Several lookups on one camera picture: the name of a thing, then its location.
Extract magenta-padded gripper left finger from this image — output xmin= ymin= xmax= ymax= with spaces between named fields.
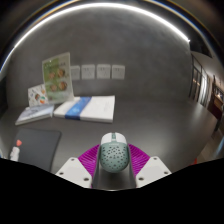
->
xmin=54 ymin=143 xmax=103 ymax=190

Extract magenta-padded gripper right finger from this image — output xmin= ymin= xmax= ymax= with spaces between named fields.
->
xmin=127 ymin=143 xmax=173 ymax=189

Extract pale green perforated computer mouse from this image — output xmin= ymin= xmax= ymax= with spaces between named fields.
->
xmin=99 ymin=132 xmax=131 ymax=174

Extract dark grey printed mouse pad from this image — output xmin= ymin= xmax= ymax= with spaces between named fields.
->
xmin=8 ymin=128 xmax=63 ymax=173

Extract white book with blue band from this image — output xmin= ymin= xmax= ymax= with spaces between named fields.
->
xmin=53 ymin=95 xmax=116 ymax=124

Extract small white colourful-print card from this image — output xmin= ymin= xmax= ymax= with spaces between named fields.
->
xmin=27 ymin=83 xmax=50 ymax=108

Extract green standing menu sheet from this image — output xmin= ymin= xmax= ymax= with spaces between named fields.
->
xmin=41 ymin=51 xmax=75 ymax=105

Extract black-framed glass door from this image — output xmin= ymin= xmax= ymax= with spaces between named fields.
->
xmin=188 ymin=54 xmax=212 ymax=108

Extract white ceiling light strip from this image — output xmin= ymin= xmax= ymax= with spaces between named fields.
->
xmin=0 ymin=2 xmax=191 ymax=73

